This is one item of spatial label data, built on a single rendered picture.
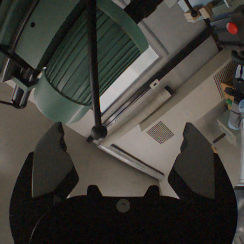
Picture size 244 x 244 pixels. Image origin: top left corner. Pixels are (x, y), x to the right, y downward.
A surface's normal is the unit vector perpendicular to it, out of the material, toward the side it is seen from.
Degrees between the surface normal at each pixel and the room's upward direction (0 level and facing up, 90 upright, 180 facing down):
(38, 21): 90
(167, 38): 90
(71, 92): 90
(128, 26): 90
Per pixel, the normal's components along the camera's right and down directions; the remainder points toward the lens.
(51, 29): 0.00, 0.51
